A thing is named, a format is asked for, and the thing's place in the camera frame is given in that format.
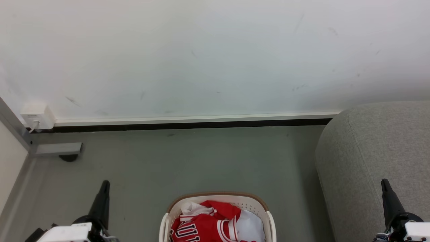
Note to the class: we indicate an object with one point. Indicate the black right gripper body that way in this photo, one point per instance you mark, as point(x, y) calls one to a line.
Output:
point(398, 225)

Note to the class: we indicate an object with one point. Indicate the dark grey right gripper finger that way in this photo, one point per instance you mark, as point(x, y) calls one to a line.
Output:
point(390, 205)

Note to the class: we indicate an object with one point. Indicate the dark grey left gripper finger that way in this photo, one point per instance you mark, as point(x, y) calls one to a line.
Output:
point(101, 205)

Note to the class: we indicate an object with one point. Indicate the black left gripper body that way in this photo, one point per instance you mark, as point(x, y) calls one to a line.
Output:
point(99, 232)

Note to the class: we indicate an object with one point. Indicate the red and white jersey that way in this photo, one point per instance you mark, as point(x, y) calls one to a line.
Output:
point(205, 227)

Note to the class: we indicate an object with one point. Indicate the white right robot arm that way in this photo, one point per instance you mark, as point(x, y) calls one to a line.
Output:
point(418, 232)

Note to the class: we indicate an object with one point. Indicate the white perforated laundry basket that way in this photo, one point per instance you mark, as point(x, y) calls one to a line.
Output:
point(250, 202)

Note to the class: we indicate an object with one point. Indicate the grey fabric sofa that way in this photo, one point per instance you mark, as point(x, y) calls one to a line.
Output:
point(369, 151)

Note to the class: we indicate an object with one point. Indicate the black round floor foot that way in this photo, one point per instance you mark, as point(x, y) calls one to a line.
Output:
point(69, 157)

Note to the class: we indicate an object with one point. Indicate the beige partition panel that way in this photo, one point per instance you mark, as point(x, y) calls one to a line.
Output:
point(8, 161)

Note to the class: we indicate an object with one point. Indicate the black floor edge strip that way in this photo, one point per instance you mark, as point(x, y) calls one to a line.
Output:
point(188, 126)

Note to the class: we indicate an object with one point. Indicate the plain white garment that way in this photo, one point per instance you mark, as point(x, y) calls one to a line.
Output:
point(251, 226)

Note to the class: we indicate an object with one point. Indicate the white wall outlet box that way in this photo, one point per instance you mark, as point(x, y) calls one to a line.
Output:
point(37, 115)

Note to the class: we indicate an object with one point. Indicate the white wall skirting strip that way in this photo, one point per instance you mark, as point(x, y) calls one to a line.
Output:
point(201, 119)

